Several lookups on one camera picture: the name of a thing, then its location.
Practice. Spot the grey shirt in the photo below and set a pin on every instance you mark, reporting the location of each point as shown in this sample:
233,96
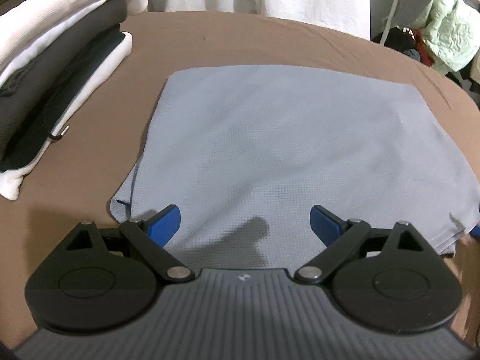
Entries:
281,127

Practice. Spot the light green padded jacket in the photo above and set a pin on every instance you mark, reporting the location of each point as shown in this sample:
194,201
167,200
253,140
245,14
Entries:
450,33

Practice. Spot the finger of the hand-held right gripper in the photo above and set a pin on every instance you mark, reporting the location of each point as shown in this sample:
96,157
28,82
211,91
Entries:
476,231

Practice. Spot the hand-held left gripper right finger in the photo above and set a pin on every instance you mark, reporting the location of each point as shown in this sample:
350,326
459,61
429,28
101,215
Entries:
326,227

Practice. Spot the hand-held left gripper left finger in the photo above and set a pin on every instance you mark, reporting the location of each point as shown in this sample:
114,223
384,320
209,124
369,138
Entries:
165,227

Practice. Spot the pile of dark clothes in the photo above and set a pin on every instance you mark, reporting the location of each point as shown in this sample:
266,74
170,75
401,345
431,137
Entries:
397,39

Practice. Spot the folded black garment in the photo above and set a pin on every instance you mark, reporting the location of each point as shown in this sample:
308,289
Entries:
37,135

